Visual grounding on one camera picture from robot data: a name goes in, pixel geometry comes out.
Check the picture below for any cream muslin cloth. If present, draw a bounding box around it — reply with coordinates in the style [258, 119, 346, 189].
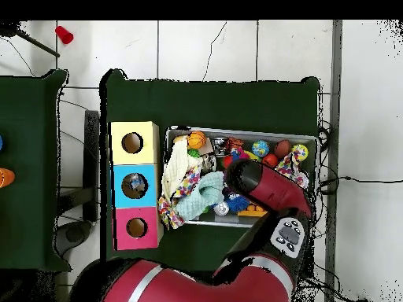
[161, 136, 204, 199]

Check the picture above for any mint muslin cloth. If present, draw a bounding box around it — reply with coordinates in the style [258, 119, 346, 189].
[174, 171, 226, 221]

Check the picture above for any wooden box with three holes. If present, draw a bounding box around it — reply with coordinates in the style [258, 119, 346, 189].
[108, 120, 165, 252]

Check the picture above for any shallow clear mesh bin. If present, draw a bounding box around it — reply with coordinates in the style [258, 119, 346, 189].
[160, 125, 320, 232]

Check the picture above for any orange toy basketball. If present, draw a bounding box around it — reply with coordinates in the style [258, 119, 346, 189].
[187, 131, 207, 150]

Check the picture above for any globe print ball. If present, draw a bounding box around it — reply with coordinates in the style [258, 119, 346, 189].
[251, 140, 271, 157]

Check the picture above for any dark green tablecloth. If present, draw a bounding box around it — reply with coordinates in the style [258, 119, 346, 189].
[99, 68, 321, 277]

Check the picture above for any red-orange ball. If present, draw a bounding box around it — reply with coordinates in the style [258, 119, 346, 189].
[261, 153, 279, 168]

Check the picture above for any brown toy football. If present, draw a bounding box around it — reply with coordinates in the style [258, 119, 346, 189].
[273, 139, 292, 160]

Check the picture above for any white colourful patterned cloth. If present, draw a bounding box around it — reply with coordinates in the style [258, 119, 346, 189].
[275, 152, 310, 190]

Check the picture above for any yellow ball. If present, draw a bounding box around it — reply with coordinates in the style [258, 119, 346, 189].
[290, 143, 309, 162]

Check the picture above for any black upright stand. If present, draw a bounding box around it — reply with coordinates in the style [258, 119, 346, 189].
[83, 109, 100, 221]

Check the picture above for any grey rounded base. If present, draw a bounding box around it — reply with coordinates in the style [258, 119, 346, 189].
[56, 219, 93, 256]

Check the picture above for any side table with green cloth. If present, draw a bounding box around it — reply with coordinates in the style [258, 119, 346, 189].
[0, 69, 72, 272]

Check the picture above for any red plastic cup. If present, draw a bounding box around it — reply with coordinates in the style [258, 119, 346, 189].
[54, 25, 75, 45]

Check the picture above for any orange toy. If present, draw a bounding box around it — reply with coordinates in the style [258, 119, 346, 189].
[0, 168, 16, 189]

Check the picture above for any black tripod leg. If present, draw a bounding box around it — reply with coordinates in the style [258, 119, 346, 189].
[0, 21, 61, 58]

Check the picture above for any black cable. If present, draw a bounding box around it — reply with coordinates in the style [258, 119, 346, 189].
[318, 175, 403, 193]

